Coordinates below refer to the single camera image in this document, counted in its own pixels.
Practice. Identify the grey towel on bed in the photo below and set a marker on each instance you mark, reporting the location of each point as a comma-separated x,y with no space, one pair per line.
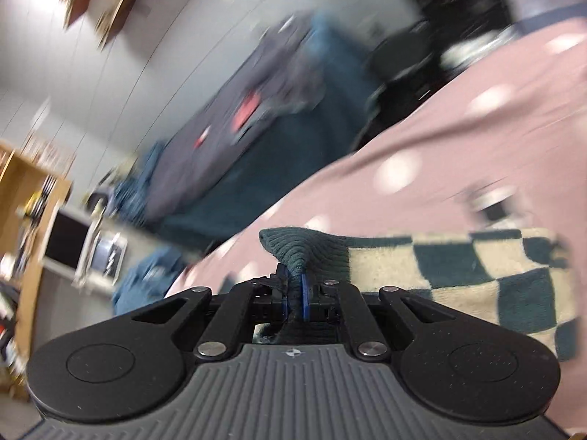
285,75

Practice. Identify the wooden shelf unit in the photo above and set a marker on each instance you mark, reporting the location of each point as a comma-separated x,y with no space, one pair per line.
29,194

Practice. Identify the small red white item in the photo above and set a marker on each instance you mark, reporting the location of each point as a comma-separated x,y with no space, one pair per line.
202,137

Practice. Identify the black round stool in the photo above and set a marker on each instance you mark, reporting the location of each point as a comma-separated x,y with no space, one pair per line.
409,67

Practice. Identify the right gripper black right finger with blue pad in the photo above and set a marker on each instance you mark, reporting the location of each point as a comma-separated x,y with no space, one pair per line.
335,312

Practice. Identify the red pouch on bed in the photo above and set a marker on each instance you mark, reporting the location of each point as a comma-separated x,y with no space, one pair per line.
245,110

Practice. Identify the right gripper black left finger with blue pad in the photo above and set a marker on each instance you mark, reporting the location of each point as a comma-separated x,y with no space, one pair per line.
261,300

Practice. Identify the blue crumpled cloth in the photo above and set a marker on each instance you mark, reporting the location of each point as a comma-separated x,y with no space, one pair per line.
148,281

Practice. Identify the pink polka dot bedsheet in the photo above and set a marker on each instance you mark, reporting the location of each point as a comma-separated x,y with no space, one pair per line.
502,146

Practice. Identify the white machine with screen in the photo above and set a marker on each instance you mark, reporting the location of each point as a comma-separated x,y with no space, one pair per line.
78,248

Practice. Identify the green cream checkered sweater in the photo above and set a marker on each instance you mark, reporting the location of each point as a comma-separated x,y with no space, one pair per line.
518,279

